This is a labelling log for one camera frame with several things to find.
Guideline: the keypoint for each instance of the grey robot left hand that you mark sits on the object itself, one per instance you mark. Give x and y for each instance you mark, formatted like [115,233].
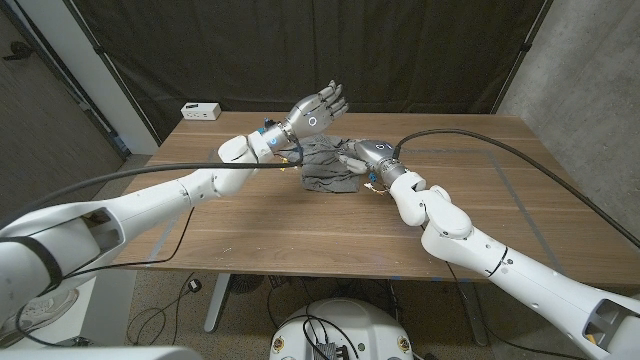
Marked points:
[312,116]

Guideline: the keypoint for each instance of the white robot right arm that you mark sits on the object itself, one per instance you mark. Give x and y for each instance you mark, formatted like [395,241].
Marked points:
[500,260]

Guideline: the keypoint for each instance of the black backdrop stand pole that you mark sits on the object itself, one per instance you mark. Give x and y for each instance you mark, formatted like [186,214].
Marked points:
[522,50]
[115,70]

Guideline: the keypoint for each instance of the black round floor fan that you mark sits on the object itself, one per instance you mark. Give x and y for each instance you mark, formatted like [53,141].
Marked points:
[245,283]

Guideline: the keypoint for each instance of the white robot chest rim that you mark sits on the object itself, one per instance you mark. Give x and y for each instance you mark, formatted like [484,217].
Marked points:
[100,354]

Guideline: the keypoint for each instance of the white table leg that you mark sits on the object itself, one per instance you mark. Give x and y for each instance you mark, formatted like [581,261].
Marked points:
[218,300]

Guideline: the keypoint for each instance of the white power strip box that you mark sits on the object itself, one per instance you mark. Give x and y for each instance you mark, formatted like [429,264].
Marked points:
[201,111]

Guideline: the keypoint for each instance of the white floor board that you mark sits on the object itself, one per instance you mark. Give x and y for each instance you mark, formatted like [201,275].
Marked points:
[105,310]

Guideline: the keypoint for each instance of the grey sneaker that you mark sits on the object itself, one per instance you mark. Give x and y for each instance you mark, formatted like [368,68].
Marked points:
[42,310]

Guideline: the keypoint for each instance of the black power plug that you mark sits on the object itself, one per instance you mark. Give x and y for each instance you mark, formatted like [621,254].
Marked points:
[195,285]

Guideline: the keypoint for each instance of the small grey electronics box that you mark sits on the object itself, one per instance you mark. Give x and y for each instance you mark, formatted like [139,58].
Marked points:
[327,351]

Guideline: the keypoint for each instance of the grey table leg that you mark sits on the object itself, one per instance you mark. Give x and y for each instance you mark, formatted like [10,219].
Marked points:
[474,315]

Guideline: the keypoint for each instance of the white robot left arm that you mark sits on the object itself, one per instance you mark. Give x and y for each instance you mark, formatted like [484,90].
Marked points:
[125,215]

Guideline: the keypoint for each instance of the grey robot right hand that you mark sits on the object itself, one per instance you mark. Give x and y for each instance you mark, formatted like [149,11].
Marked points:
[375,155]

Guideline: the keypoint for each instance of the white robot torso base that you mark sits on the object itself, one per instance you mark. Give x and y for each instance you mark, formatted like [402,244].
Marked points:
[370,325]

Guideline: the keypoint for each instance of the grey tape rectangle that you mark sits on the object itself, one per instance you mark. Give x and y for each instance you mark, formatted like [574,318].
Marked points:
[520,205]

